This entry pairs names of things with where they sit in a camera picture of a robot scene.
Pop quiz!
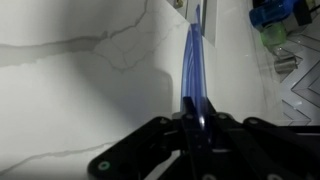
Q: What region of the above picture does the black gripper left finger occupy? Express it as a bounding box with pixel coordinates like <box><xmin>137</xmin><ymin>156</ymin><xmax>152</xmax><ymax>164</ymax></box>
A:
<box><xmin>87</xmin><ymin>96</ymin><xmax>203</xmax><ymax>180</ymax></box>

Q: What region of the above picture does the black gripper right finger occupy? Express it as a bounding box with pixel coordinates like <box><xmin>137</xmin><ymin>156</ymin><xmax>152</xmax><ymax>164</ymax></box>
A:
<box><xmin>203</xmin><ymin>97</ymin><xmax>320</xmax><ymax>180</ymax></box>

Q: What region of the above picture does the blue transparent lid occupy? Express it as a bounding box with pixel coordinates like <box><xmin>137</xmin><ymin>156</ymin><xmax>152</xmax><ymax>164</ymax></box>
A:
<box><xmin>179</xmin><ymin>3</ymin><xmax>210</xmax><ymax>132</ymax></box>

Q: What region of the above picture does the small metal cup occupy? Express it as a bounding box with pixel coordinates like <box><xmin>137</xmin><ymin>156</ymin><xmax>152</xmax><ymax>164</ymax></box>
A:
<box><xmin>273</xmin><ymin>54</ymin><xmax>299</xmax><ymax>75</ymax></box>

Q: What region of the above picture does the green translucent cup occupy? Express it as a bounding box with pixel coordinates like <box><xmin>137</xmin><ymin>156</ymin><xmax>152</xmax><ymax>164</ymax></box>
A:
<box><xmin>259</xmin><ymin>22</ymin><xmax>289</xmax><ymax>48</ymax></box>

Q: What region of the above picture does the blue bottle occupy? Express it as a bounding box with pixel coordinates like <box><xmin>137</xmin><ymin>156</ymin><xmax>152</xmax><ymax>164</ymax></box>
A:
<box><xmin>249</xmin><ymin>0</ymin><xmax>306</xmax><ymax>28</ymax></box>

